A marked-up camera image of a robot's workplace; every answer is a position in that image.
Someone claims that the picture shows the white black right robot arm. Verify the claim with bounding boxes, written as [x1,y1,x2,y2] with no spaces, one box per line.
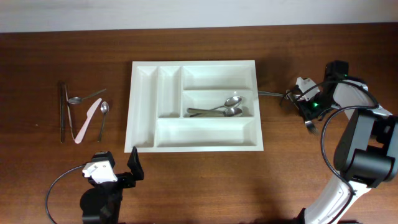
[284,60,397,224]

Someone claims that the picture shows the steel kitchen tongs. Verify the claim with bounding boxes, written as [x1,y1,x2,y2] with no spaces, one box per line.
[58,81,74,144]

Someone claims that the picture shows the steel fork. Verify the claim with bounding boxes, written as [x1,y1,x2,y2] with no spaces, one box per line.
[257,91,288,98]

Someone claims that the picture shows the steel fork diagonal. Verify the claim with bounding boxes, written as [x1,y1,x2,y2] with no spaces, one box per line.
[304,120,319,135]

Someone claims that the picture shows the small steel teaspoon angled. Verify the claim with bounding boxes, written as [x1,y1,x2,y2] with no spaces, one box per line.
[68,89,106,105]

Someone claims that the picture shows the pink plastic knife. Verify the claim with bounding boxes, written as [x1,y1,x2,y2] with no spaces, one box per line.
[75,98,102,144]

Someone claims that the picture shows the small steel teaspoon upright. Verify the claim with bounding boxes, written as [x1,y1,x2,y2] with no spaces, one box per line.
[98,101,109,142]

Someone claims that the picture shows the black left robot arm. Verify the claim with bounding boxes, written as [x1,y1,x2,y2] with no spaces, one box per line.
[80,147,144,224]

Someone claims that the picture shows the large steel spoon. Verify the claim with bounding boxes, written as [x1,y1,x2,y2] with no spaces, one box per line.
[187,107,243,117]

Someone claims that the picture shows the white plastic cutlery tray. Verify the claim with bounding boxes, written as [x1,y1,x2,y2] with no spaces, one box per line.
[124,60,264,153]

